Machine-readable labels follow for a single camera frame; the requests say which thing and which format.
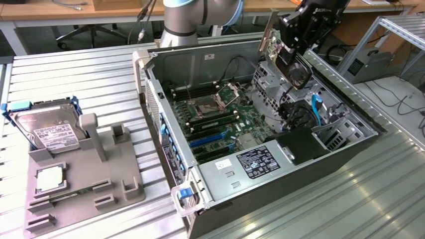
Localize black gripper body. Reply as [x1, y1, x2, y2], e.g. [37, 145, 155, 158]
[296, 0, 350, 26]

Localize black NVIDIA graphics card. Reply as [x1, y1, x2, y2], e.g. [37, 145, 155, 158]
[257, 7, 313, 91]

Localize silver drive cage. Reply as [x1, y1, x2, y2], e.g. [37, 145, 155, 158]
[250, 39, 333, 105]

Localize grey control box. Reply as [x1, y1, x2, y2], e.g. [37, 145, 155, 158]
[345, 49, 396, 85]

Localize silver socket cover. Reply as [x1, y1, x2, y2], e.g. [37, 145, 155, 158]
[214, 83, 240, 105]

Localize black RAM slot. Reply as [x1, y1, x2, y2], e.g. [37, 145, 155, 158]
[170, 84, 220, 96]
[170, 87, 218, 98]
[186, 112, 240, 124]
[172, 89, 218, 100]
[172, 91, 218, 102]
[188, 114, 238, 126]

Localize green motherboard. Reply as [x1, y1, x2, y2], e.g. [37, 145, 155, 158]
[169, 79, 276, 162]

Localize CPU socket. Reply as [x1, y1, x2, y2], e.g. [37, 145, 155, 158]
[190, 97, 221, 119]

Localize silver chipset heatsink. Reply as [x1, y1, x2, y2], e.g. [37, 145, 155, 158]
[237, 135, 261, 148]

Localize black plastic shroud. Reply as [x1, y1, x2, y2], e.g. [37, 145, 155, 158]
[274, 126, 332, 165]

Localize PCIe x16 expansion slot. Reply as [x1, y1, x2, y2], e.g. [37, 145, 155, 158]
[189, 133, 222, 148]

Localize long black expansion slot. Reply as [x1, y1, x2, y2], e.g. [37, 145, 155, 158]
[193, 146, 230, 155]
[196, 150, 233, 162]

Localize brown cardboard box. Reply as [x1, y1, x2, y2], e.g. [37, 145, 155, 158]
[92, 0, 147, 12]

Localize black office chair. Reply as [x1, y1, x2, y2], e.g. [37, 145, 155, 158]
[55, 22, 131, 50]

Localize grey power supply unit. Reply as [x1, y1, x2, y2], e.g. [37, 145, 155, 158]
[194, 139, 296, 203]

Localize open black PC case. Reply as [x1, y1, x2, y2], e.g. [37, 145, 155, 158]
[132, 33, 388, 239]

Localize long wooden desk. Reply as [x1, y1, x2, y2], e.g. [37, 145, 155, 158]
[0, 0, 418, 28]

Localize silver hard disk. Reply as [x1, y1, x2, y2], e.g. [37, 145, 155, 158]
[8, 104, 87, 155]

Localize grey parts rack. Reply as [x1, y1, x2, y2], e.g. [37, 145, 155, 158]
[23, 113, 148, 236]

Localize blue disk caddy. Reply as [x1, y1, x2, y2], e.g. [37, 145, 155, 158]
[0, 97, 83, 147]

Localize green RAM stick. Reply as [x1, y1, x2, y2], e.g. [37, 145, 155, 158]
[49, 188, 97, 200]

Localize silver CPU chip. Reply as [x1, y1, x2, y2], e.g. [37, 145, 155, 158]
[35, 168, 65, 194]

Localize black cable coil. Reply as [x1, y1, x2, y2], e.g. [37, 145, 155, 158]
[326, 44, 346, 63]

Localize aluminium frame rack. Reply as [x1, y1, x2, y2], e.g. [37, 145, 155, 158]
[337, 14, 425, 80]

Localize black looped wire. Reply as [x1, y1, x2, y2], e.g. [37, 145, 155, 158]
[222, 56, 258, 84]

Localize blue SATA wire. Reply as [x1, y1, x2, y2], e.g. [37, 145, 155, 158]
[310, 93, 325, 127]

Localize black wire bundle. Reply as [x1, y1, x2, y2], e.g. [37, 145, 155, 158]
[277, 99, 314, 131]

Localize black floor cable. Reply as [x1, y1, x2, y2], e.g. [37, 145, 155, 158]
[364, 81, 425, 118]

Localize grey hanging cable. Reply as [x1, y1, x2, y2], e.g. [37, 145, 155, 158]
[128, 0, 157, 46]

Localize grey cable on desk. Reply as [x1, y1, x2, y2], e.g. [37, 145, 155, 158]
[51, 0, 89, 11]

